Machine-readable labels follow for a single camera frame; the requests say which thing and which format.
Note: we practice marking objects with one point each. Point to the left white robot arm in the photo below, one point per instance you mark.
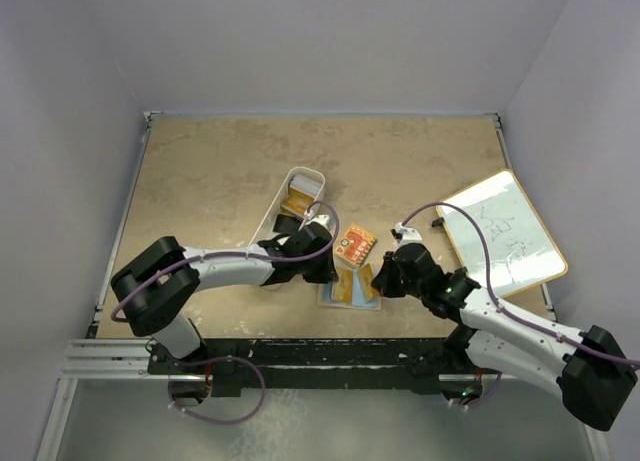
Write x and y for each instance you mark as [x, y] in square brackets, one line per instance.
[153, 288]

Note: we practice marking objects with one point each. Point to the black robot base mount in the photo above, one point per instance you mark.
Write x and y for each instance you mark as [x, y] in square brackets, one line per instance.
[225, 367]

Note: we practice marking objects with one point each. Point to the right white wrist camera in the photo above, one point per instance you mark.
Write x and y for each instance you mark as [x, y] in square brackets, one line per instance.
[404, 235]

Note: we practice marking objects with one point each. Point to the orange spiral notebook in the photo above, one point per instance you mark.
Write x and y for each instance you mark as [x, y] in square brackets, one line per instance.
[355, 245]

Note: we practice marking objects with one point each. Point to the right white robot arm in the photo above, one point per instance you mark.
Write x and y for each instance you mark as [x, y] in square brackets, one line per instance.
[585, 369]

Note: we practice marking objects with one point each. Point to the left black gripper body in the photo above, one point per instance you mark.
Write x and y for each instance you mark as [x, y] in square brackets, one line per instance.
[316, 270]

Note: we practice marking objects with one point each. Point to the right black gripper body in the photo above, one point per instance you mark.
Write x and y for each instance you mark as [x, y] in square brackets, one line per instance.
[412, 288]

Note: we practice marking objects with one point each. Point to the white oblong plastic tray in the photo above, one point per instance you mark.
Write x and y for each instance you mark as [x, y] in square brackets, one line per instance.
[286, 211]

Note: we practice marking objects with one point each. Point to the gold credit card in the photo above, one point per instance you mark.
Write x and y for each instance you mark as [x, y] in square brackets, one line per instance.
[366, 277]
[342, 288]

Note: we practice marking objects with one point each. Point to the yellow framed whiteboard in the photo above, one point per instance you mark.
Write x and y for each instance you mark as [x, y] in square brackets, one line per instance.
[494, 227]

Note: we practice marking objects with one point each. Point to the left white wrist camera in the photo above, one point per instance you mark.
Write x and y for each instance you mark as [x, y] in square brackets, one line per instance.
[324, 220]

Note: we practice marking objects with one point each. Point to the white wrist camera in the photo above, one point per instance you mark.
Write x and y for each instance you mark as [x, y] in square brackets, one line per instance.
[324, 220]
[404, 235]

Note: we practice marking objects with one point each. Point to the white credit card stack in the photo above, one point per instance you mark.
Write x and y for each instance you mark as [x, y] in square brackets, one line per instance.
[305, 185]

